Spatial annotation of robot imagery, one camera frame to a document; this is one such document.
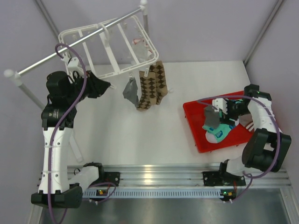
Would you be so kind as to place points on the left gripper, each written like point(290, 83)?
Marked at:
point(97, 86)

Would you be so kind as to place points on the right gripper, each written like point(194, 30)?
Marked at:
point(224, 118)

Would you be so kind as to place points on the grey sock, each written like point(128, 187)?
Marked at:
point(212, 118)
point(130, 91)

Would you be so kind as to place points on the brown argyle sock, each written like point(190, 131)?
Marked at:
point(161, 85)
point(148, 91)

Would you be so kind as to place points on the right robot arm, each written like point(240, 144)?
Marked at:
point(267, 147)

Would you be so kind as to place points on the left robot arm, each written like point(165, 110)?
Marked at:
point(58, 135)

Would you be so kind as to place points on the white clip drying hanger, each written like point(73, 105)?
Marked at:
point(123, 48)

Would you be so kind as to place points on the teal white sock upper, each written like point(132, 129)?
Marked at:
point(233, 123)

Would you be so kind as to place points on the taupe sock red stripes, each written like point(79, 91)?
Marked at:
point(247, 122)

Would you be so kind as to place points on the red plastic tray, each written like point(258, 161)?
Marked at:
point(194, 114)

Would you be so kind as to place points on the metal drying rack stand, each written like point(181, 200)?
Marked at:
point(104, 33)

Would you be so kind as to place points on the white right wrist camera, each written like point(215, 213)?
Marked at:
point(220, 105)

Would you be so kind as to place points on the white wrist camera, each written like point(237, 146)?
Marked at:
point(73, 64)
point(220, 105)

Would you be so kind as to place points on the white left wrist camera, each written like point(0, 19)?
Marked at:
point(73, 64)

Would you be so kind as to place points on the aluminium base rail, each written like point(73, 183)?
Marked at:
point(97, 183)

